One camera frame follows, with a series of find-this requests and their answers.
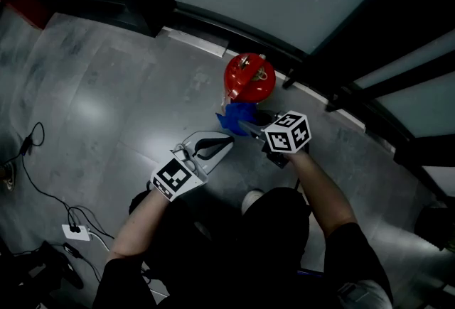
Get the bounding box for person's black trousers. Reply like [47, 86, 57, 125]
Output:
[128, 186, 313, 309]

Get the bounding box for red box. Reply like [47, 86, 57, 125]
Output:
[0, 0, 50, 31]

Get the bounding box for long black cable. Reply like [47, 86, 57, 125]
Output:
[2, 121, 82, 232]

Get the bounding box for person's white shoe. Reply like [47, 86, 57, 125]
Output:
[241, 188, 266, 217]

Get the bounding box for black bag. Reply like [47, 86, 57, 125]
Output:
[0, 239, 85, 309]

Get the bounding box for white cable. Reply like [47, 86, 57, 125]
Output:
[88, 231, 112, 252]

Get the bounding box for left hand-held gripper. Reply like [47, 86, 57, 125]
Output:
[150, 130, 236, 202]

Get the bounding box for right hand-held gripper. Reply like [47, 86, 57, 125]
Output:
[237, 109, 313, 170]

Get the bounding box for red fire extinguisher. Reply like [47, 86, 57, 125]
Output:
[223, 53, 277, 104]

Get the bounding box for metal threshold strip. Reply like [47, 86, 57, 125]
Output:
[161, 26, 367, 131]

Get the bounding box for blue cloth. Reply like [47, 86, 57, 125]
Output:
[215, 102, 260, 137]

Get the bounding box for person's black shirt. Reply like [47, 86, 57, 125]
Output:
[92, 222, 394, 309]

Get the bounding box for white power strip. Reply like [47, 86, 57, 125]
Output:
[61, 224, 92, 242]

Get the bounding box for person's left forearm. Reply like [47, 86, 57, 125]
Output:
[106, 188, 172, 264]

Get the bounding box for person's right forearm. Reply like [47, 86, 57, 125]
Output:
[285, 148, 358, 239]

